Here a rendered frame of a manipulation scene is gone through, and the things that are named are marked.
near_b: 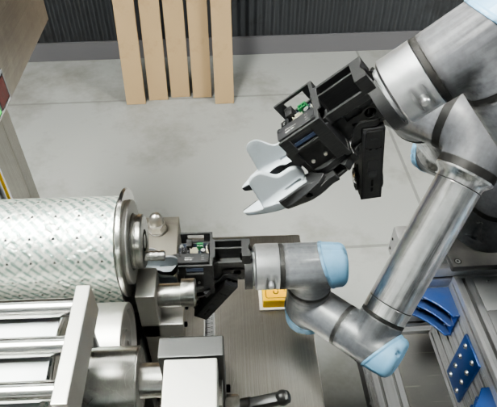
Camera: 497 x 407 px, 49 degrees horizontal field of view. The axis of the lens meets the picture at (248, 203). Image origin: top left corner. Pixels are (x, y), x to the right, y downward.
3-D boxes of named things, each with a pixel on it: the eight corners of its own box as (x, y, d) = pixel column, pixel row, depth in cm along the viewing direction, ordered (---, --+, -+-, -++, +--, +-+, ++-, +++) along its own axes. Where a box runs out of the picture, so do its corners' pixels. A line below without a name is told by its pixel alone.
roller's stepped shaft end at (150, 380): (206, 402, 51) (204, 385, 49) (141, 404, 51) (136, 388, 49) (206, 371, 54) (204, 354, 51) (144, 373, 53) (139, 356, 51)
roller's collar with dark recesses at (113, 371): (142, 429, 51) (131, 397, 47) (77, 432, 51) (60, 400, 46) (148, 367, 56) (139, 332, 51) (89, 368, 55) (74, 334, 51)
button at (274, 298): (298, 307, 109) (298, 300, 107) (262, 308, 109) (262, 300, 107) (294, 279, 114) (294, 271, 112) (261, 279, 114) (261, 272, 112)
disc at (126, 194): (132, 318, 75) (113, 247, 64) (128, 318, 75) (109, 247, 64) (142, 237, 85) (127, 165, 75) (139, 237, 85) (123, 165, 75)
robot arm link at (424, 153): (468, 195, 132) (432, 140, 84) (412, 169, 139) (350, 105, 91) (493, 151, 131) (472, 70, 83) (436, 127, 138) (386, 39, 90)
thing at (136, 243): (149, 224, 80) (148, 274, 77) (135, 224, 80) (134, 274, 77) (140, 205, 73) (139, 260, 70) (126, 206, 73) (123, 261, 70)
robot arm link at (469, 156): (543, 120, 88) (394, 377, 94) (478, 95, 93) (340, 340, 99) (545, 98, 78) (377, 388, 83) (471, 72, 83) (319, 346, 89)
